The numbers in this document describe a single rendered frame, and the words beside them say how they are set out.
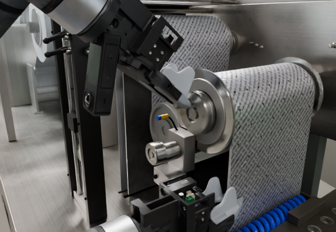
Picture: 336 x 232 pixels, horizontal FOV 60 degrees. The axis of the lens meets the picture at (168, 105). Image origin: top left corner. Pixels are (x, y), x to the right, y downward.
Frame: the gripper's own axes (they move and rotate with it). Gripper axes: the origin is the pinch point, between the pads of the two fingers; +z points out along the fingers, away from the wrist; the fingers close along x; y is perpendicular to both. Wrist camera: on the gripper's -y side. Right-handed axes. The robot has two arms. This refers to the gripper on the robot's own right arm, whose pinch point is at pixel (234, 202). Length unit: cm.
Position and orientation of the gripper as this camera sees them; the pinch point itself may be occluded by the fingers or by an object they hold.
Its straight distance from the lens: 56.0
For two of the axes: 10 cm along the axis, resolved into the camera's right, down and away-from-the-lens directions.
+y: 0.0, -9.6, -2.9
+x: -5.7, -2.4, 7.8
